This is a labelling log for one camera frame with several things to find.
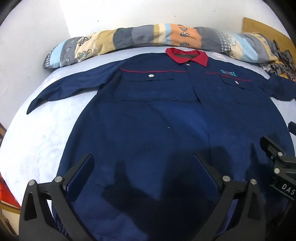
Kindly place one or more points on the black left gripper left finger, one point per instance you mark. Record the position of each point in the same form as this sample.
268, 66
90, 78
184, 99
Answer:
46, 213

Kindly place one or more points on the wooden headboard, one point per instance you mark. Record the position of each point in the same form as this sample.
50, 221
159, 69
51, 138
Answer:
284, 42

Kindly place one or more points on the patchwork rolled quilt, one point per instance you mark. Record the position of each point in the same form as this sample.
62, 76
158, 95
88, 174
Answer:
248, 47

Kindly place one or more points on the dark patterned cloth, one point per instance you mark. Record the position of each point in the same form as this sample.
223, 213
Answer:
283, 67

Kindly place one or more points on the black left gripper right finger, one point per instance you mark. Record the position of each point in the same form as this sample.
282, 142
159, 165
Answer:
239, 212

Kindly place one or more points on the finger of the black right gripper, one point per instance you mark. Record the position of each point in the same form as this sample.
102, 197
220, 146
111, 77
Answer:
272, 150

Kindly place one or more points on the red object beside bed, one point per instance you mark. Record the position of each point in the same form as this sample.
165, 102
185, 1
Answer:
6, 195

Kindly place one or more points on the navy work jacket red collar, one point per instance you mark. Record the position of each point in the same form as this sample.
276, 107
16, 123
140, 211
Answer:
151, 114

